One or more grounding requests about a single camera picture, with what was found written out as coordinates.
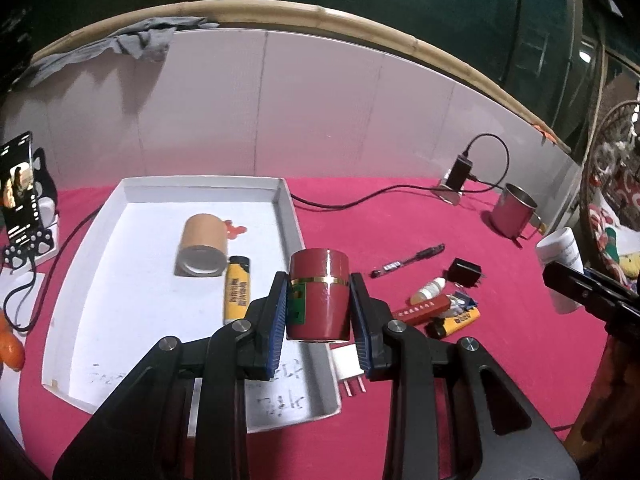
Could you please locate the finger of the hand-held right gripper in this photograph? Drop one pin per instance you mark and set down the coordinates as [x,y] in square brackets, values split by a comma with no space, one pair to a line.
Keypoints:
[607,281]
[575,287]

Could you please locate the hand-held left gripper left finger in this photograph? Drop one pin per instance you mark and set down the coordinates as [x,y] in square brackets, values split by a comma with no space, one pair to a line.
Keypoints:
[280,320]

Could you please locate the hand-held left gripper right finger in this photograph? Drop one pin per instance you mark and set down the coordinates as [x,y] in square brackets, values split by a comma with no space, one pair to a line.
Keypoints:
[361,340]

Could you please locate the white plug charger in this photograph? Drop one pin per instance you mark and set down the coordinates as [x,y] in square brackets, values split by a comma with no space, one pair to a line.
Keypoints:
[342,362]

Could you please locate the dark red cylindrical can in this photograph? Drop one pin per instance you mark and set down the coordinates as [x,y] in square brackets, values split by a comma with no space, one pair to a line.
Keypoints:
[320,305]

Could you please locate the red rectangular box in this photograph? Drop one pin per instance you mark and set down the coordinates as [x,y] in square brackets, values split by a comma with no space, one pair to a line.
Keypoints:
[425,308]

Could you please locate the yellow lighter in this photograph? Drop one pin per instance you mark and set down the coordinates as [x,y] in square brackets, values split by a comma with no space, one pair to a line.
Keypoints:
[457,322]
[236,292]

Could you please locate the blue binder clip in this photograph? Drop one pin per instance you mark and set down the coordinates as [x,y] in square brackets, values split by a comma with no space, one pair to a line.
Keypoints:
[465,302]

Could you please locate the white shallow tray box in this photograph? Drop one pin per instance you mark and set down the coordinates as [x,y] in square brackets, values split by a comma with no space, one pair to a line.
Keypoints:
[150,260]

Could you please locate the person's right forearm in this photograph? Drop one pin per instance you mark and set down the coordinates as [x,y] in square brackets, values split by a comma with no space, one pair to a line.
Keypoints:
[605,400]

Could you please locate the colourful cloth bundle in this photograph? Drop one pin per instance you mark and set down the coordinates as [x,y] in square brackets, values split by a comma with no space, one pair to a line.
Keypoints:
[610,240]

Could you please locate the small white dropper bottle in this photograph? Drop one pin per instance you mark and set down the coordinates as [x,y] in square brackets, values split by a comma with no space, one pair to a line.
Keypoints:
[429,290]

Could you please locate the black pen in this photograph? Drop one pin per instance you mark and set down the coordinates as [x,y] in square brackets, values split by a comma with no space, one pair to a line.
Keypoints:
[407,261]

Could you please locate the pink metal mug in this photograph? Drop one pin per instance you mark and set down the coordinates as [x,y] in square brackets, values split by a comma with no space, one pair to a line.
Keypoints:
[510,215]

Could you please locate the small red clip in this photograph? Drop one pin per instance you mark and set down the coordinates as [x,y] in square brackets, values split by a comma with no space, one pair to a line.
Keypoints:
[234,231]

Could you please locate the brown cardboard cylinder can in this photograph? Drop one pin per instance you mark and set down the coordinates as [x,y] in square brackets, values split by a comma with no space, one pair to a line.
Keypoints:
[202,240]

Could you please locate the black plug charger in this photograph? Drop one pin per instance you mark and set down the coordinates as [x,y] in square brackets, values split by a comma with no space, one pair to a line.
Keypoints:
[464,272]

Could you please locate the orange tape piece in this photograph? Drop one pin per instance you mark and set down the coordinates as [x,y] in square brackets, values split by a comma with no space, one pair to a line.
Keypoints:
[545,135]

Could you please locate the black power adapter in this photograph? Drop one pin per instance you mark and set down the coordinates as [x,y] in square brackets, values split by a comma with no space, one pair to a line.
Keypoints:
[457,174]

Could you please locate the white backboard panel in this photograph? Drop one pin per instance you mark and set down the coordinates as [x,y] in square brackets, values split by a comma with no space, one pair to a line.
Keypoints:
[300,110]

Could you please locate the white paper sheet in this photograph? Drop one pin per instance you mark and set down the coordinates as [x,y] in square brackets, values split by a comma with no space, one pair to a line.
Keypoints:
[30,305]

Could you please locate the orange tangerine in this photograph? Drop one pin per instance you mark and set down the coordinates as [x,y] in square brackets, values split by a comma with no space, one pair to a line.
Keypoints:
[11,350]

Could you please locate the black and white phone stand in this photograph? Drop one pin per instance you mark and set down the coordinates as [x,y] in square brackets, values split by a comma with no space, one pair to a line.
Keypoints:
[45,185]

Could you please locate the black smartphone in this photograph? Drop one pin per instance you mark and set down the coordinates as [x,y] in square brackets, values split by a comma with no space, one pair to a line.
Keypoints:
[20,195]

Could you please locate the bamboo pole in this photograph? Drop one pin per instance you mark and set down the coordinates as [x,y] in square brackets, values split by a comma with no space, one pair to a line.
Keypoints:
[320,17]

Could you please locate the grey cloth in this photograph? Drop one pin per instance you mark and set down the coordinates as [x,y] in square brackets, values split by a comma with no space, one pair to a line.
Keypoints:
[140,42]

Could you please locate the dark glass window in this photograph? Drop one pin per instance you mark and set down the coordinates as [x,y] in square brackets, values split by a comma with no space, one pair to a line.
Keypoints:
[425,0]

